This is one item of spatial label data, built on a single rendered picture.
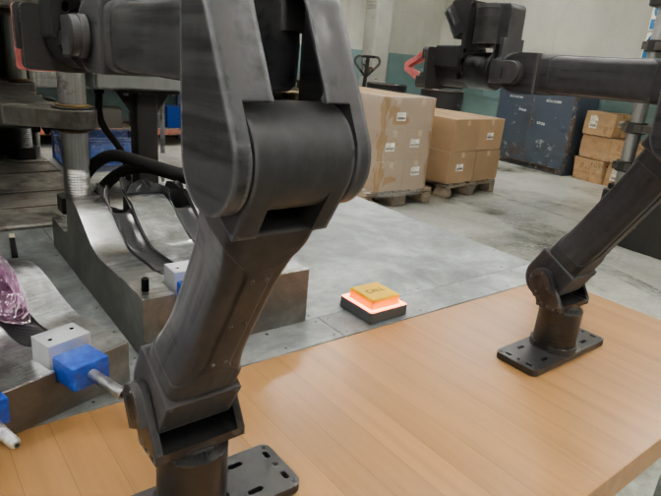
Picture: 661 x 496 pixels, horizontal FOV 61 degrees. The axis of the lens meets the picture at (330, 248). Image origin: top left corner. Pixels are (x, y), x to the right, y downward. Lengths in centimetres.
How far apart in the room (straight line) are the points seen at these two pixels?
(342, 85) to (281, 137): 6
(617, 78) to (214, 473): 67
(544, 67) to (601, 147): 669
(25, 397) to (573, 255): 71
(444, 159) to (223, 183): 517
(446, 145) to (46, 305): 484
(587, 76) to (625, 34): 716
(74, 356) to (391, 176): 428
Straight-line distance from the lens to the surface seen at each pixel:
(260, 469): 61
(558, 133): 774
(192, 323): 42
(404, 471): 64
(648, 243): 475
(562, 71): 88
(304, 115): 32
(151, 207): 104
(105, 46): 50
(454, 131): 537
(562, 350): 92
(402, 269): 117
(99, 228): 99
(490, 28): 95
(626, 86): 84
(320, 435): 67
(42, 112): 144
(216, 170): 30
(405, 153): 488
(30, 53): 69
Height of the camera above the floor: 120
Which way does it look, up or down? 19 degrees down
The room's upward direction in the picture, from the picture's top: 5 degrees clockwise
